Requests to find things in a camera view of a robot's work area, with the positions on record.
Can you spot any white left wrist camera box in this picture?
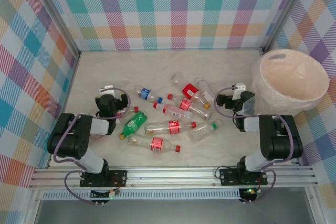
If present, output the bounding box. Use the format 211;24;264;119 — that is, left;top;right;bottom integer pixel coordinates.
99;85;116;96

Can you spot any green plastic bottle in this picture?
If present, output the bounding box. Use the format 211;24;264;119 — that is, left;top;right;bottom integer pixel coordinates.
117;112;148;140

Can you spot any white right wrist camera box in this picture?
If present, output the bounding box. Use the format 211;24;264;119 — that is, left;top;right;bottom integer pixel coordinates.
230;82;248;99

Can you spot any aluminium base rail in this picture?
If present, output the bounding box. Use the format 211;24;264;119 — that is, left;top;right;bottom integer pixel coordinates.
28;167;319;190

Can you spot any clear plastic bin liner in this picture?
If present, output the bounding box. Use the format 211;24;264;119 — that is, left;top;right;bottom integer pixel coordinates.
241;50;330;116

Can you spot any small clear capless bottle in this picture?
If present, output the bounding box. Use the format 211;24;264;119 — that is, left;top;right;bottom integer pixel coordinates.
171;73;186;88

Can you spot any aluminium frame post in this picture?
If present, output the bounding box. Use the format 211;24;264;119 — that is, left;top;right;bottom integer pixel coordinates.
30;0;81;58
261;0;314;57

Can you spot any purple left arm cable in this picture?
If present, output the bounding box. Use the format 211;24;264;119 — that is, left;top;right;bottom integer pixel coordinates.
53;87;132;206

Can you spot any small black connector board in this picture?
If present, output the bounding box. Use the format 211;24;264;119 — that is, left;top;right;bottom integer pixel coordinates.
240;187;263;205
90;188;121;206

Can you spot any wide red label bottle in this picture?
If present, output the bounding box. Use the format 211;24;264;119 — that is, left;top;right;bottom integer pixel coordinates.
182;83;212;109

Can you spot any thin aluminium wall rail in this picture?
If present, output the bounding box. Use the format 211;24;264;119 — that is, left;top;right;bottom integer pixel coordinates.
78;47;265;52

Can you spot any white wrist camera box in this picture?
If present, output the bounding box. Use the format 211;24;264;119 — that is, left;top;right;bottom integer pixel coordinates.
99;85;116;96
230;82;248;99

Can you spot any square clear bottle green cap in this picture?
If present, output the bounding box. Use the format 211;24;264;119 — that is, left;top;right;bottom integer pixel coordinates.
187;119;223;144

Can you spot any clear bottle blue label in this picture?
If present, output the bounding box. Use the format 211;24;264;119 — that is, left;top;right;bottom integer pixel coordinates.
134;84;163;104

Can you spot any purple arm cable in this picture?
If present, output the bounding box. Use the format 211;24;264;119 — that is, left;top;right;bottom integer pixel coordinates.
53;87;132;206
214;87;293;205

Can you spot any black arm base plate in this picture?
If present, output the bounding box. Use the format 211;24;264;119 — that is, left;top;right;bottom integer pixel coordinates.
79;169;129;188
218;166;269;187

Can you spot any beige round bin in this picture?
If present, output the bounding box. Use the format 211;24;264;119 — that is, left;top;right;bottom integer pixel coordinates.
251;49;330;118

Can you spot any white slotted cable duct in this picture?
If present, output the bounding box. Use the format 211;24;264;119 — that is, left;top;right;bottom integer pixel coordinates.
41;191;242;200

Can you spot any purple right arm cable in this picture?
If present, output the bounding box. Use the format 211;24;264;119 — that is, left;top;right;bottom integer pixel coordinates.
214;87;293;205

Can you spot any grey metal shelf panel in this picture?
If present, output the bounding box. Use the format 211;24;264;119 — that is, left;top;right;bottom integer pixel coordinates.
34;199;316;224

